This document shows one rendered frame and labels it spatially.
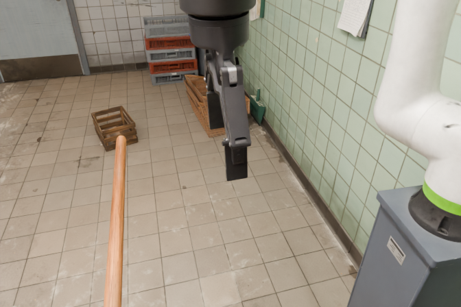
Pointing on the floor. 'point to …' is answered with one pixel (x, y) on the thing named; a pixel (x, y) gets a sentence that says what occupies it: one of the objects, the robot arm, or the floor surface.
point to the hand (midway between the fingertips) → (226, 144)
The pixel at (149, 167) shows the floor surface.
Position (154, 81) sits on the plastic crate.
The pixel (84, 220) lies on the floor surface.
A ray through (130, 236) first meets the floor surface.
